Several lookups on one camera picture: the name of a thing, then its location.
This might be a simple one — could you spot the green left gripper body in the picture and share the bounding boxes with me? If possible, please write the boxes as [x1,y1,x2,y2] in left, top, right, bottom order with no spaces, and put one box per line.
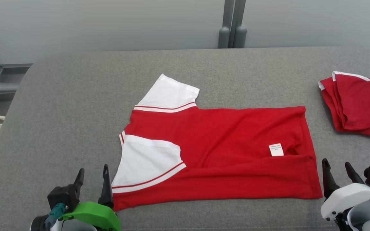
[58,201,121,231]

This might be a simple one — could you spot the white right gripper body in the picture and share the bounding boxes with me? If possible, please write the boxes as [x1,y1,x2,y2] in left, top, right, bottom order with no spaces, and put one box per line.
[321,183,370,222]

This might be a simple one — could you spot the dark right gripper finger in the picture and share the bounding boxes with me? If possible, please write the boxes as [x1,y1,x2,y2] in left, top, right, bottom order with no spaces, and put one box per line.
[322,158,340,199]
[345,162,365,185]

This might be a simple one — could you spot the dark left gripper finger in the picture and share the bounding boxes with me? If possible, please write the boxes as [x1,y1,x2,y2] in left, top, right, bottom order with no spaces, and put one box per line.
[73,168,85,193]
[98,164,114,208]

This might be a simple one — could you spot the red shorts white stripe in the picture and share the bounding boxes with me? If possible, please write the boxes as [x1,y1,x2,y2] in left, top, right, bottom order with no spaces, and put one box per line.
[318,71,370,138]

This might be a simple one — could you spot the red jersey white sleeves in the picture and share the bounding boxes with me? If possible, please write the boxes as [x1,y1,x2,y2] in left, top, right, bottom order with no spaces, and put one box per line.
[111,74,323,211]

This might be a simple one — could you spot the black cable teal connector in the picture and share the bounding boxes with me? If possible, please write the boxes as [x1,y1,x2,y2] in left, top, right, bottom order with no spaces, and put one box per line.
[45,203,68,229]

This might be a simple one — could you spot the grey double metal post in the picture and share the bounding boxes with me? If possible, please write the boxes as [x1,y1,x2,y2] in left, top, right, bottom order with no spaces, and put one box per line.
[218,0,247,48]

